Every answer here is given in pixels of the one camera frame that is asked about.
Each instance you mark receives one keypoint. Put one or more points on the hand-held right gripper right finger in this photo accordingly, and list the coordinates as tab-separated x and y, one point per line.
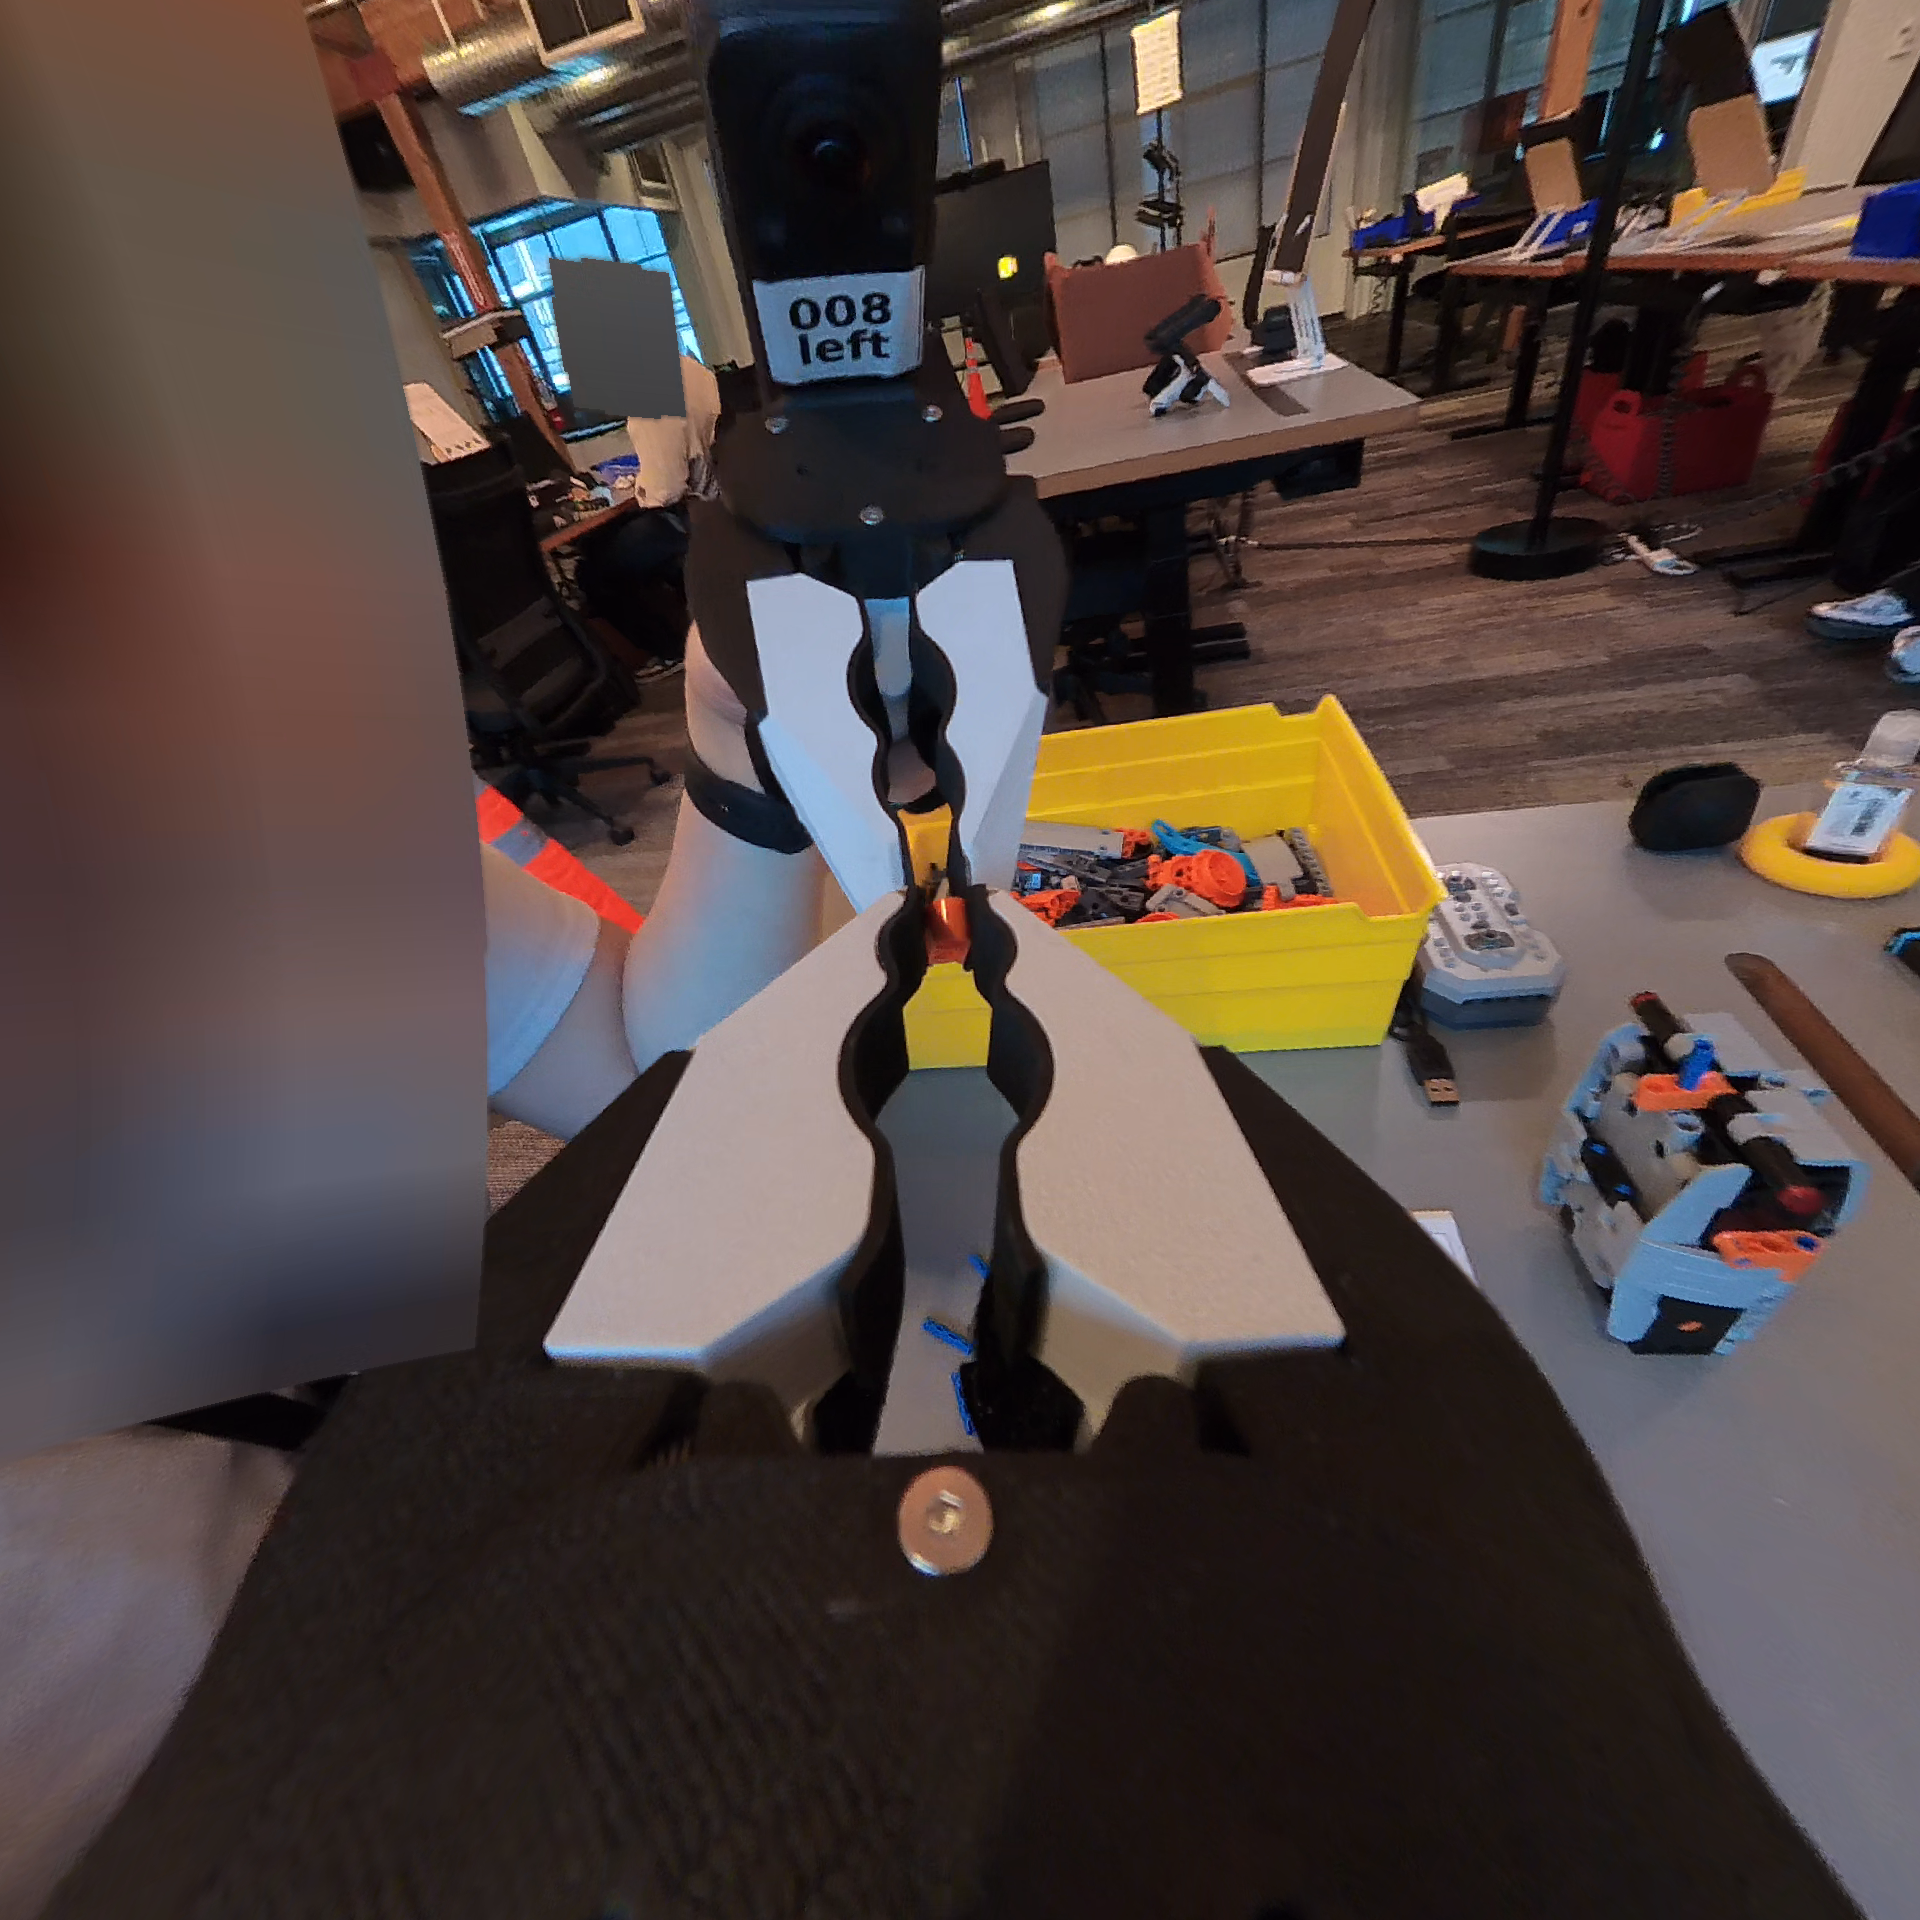
1184	1201

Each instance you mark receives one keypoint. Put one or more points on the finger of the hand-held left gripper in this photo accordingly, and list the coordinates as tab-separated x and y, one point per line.
802	704
998	704

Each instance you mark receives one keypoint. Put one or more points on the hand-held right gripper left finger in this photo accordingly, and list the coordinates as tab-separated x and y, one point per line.
704	1201

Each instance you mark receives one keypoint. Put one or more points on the yellow plastic bin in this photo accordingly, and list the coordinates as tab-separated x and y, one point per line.
1201	990

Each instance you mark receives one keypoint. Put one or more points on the orange connector brick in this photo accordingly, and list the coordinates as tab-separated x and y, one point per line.
945	931

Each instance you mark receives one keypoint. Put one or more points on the pile of assorted bricks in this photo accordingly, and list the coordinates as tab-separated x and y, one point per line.
1184	879

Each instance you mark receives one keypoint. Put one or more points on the person's left forearm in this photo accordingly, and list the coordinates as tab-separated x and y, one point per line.
735	961

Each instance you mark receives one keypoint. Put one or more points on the person's left hand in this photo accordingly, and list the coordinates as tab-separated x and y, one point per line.
720	735

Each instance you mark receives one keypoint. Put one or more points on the black wristband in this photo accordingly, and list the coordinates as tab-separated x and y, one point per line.
735	819

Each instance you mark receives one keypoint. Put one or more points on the orange traffic cone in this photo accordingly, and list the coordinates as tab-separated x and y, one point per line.
977	382

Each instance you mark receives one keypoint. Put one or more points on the black monitor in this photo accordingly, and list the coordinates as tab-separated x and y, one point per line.
998	241

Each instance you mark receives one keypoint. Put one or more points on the black office chair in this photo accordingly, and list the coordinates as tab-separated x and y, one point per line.
524	645

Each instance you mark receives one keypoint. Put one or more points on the brown cardboard box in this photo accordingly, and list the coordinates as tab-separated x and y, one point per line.
1110	322

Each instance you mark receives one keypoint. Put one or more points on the black and white tool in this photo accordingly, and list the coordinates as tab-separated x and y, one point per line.
1184	374

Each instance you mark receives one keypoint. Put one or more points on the grey table with black legs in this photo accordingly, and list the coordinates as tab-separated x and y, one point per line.
1201	420

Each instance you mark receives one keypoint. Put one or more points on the grey control hub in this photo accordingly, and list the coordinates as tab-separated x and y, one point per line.
1484	945

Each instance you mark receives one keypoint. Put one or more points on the hanging white paper sign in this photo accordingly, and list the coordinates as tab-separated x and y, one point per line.
1156	62

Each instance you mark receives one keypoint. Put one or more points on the partly built robot model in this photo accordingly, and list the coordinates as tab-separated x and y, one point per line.
1694	1245

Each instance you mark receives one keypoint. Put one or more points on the black pole stand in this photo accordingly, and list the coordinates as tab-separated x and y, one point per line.
1538	549

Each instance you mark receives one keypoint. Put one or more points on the blue storage bin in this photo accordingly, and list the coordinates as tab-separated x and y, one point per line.
1394	228

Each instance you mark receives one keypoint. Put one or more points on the black knob-shaped object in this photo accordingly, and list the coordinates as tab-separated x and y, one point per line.
1694	807

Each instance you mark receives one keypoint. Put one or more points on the brown wooden strip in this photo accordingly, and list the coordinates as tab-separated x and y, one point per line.
1815	1050

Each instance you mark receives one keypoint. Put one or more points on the red containers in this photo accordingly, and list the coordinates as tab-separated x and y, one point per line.
1680	434

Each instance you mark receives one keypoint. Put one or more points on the small clear bottle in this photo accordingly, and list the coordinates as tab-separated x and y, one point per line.
1861	810

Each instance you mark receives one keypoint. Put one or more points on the long wooden table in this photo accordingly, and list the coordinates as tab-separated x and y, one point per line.
1651	255

